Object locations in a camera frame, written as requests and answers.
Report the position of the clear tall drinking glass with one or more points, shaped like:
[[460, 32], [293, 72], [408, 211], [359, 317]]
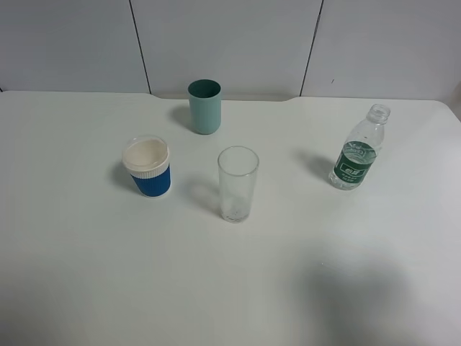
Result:
[[237, 171]]

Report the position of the blue sleeved paper cup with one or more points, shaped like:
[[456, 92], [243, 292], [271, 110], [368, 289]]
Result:
[[147, 160]]

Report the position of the clear green labelled water bottle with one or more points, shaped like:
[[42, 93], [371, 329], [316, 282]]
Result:
[[360, 149]]

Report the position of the teal plastic cup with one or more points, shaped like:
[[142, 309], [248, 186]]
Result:
[[205, 105]]

